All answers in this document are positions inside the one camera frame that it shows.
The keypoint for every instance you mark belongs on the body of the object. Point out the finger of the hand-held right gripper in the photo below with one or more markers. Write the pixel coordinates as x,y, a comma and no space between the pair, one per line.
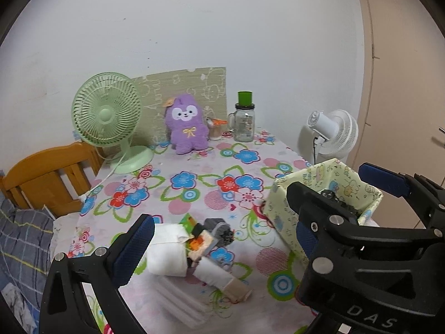
382,179
330,208

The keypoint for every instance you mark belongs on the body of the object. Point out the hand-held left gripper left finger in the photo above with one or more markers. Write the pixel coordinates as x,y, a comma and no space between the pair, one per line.
134,250

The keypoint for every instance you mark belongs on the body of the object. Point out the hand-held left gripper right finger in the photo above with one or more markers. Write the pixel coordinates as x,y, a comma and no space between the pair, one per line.
306,241

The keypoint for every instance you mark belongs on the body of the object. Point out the white towel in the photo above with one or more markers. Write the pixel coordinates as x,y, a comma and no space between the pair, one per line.
167,254

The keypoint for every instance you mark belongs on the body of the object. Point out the yellow-green printed fabric basket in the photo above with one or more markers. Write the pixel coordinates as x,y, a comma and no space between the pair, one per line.
281,212

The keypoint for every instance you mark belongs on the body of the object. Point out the small colourful packet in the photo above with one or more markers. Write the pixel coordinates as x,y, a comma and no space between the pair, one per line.
203,241

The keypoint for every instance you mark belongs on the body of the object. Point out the white beige cloth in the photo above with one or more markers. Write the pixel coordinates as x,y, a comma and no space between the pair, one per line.
215,275

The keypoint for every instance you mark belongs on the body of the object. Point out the grey sock bundle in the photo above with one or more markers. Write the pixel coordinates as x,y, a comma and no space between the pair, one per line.
220,231

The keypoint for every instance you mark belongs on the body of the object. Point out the dark sock bundle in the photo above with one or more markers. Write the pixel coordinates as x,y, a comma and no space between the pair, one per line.
330,194

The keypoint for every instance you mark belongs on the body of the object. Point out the white fan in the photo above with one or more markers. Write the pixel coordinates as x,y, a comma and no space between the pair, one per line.
342,132

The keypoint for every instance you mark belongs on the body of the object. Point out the floral tablecloth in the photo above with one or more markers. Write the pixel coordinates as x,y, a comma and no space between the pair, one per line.
194,195

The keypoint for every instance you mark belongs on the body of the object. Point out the beige door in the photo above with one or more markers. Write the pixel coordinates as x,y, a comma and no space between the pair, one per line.
399,76

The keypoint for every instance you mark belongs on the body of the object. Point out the grey plaid pillow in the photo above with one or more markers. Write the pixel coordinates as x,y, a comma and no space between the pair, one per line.
24,240

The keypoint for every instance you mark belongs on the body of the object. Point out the glass jar with black lid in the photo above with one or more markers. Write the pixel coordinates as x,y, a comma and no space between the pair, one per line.
243,128

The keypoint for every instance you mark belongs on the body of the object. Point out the purple plush toy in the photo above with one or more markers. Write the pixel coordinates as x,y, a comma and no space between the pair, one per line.
186,135

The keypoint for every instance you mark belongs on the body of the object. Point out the small jar with orange lid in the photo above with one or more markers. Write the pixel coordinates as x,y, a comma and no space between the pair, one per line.
215,132

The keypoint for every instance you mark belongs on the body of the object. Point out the green desk fan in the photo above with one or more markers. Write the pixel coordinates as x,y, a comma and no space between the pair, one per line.
104,114

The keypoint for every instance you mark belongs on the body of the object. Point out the green plastic cup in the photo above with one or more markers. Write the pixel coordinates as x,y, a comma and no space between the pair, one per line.
245,98

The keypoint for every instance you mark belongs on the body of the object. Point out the green patterned foam mat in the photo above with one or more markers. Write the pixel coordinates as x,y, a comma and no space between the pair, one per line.
205,83

